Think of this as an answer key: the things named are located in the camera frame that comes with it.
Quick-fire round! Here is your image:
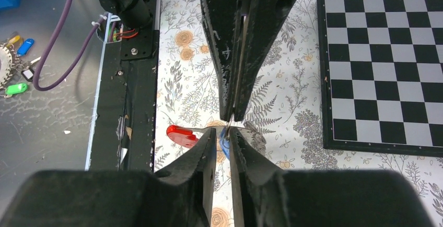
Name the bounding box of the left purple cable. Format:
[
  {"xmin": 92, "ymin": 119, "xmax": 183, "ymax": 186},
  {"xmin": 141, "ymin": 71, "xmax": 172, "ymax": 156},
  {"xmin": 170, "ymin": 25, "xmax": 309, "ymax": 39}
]
[{"xmin": 32, "ymin": 0, "xmax": 108, "ymax": 92}]

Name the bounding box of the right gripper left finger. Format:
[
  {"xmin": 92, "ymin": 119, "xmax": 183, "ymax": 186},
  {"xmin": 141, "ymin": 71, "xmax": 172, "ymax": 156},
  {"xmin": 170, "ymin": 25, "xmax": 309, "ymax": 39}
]
[{"xmin": 1, "ymin": 129, "xmax": 217, "ymax": 226}]

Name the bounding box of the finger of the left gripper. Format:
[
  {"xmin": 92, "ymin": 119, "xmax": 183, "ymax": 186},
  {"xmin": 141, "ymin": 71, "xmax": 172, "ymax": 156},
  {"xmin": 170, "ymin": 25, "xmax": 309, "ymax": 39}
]
[
  {"xmin": 234, "ymin": 0, "xmax": 296, "ymax": 122},
  {"xmin": 201, "ymin": 0, "xmax": 248, "ymax": 122}
]

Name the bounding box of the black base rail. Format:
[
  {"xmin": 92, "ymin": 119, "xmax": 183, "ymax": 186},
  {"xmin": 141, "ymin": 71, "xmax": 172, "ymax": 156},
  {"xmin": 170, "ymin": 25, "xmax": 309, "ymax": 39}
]
[{"xmin": 85, "ymin": 0, "xmax": 160, "ymax": 172}]

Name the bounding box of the black grey chessboard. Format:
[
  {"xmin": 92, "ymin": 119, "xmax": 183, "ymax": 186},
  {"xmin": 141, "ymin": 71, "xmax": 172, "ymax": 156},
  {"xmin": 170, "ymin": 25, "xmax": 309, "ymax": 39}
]
[{"xmin": 317, "ymin": 0, "xmax": 442, "ymax": 157}]

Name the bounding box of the red tag keyring bundle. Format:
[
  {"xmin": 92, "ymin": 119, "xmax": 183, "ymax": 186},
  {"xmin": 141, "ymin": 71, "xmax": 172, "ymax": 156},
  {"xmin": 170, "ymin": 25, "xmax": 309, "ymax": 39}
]
[{"xmin": 166, "ymin": 125, "xmax": 266, "ymax": 154}]

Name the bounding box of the spare key bunch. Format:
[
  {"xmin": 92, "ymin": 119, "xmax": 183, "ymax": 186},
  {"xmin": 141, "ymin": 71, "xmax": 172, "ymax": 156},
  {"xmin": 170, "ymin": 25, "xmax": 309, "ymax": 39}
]
[{"xmin": 1, "ymin": 32, "xmax": 41, "ymax": 98}]

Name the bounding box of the blue tag key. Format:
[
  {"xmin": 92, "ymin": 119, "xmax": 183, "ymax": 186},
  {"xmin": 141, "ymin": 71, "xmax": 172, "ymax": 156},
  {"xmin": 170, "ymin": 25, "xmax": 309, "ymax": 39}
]
[{"xmin": 219, "ymin": 127, "xmax": 230, "ymax": 160}]

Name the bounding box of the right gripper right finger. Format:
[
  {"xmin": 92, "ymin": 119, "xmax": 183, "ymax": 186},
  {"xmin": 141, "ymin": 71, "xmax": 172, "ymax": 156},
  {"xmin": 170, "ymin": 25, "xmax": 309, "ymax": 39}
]
[{"xmin": 229, "ymin": 128, "xmax": 433, "ymax": 226}]

